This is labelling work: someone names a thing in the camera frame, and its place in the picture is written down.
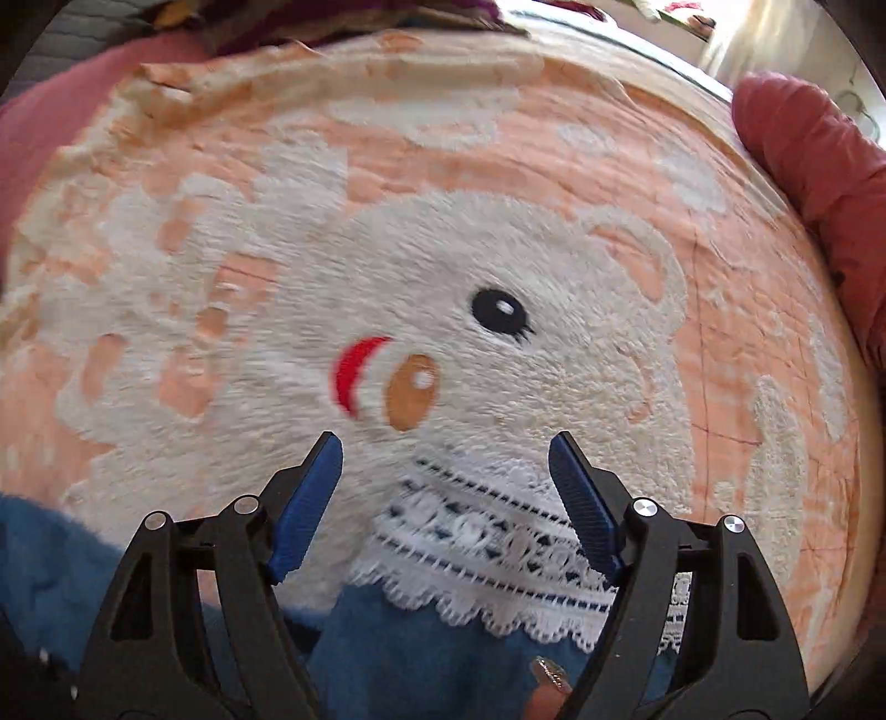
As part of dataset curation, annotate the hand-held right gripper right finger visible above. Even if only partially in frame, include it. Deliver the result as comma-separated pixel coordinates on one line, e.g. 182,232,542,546
548,430,812,720

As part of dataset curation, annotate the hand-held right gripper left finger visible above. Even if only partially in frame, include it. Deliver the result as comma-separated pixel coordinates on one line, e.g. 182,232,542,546
75,430,345,720

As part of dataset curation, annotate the blue denim pants lace trim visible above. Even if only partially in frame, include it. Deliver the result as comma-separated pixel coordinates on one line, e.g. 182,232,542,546
0,450,693,720

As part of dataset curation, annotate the person's right hand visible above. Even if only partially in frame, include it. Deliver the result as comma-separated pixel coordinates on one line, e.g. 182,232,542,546
529,657,573,720

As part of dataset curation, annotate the peach bear printed blanket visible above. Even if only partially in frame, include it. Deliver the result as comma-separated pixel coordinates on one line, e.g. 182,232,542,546
0,28,866,700

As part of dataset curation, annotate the red pillow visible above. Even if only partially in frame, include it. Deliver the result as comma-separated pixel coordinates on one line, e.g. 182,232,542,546
732,73,886,361

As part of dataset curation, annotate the pink pillow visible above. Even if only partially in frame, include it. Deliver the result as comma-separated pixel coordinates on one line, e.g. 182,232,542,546
0,31,209,233

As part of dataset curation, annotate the striped maroon yellow pillow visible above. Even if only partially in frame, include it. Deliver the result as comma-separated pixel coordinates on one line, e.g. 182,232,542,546
148,0,527,56

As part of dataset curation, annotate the white curtain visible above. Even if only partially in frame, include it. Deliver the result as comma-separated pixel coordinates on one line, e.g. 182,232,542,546
699,0,866,91

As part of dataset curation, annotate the grey quilted bedspread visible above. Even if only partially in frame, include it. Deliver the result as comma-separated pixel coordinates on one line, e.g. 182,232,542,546
28,0,167,77

